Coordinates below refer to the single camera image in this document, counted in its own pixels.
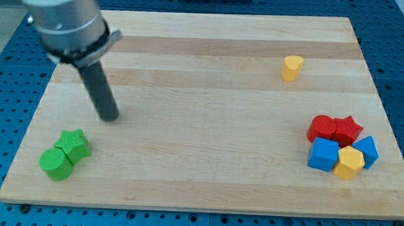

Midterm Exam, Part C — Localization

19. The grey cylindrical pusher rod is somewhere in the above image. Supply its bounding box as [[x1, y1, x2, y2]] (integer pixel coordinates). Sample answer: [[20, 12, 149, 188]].
[[77, 62, 119, 122]]

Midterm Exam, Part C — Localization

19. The yellow heart block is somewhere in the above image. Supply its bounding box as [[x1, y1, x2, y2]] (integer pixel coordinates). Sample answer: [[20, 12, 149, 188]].
[[281, 55, 304, 82]]

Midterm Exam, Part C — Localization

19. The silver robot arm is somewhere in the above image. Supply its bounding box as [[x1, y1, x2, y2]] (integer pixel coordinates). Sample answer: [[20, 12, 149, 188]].
[[20, 0, 122, 122]]

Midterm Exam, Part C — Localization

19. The wooden board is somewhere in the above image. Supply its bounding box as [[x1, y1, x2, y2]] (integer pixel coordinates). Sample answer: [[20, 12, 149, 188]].
[[0, 10, 404, 220]]

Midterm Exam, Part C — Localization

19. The green star block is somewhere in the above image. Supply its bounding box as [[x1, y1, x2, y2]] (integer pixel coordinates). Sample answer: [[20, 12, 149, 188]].
[[54, 129, 91, 165]]

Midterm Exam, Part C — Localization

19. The green cylinder block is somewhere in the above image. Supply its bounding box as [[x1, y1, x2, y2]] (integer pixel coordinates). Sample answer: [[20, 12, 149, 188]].
[[39, 147, 73, 181]]

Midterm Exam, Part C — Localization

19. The red cylinder block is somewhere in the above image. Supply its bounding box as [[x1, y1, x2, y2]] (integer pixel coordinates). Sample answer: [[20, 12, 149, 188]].
[[306, 115, 337, 143]]

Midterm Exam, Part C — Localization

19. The blue cube block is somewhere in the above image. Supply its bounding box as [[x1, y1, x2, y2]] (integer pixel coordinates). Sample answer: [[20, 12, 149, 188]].
[[307, 137, 339, 172]]

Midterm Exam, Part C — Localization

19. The red star block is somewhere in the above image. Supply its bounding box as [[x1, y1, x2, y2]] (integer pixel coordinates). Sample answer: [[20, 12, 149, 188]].
[[331, 116, 363, 147]]

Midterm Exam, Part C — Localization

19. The yellow pentagon block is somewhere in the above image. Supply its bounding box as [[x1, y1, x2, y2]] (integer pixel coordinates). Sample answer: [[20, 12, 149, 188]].
[[333, 147, 365, 180]]

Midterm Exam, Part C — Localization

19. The blue pentagon block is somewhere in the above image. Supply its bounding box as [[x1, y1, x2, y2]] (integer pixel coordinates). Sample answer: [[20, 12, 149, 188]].
[[352, 135, 379, 169]]

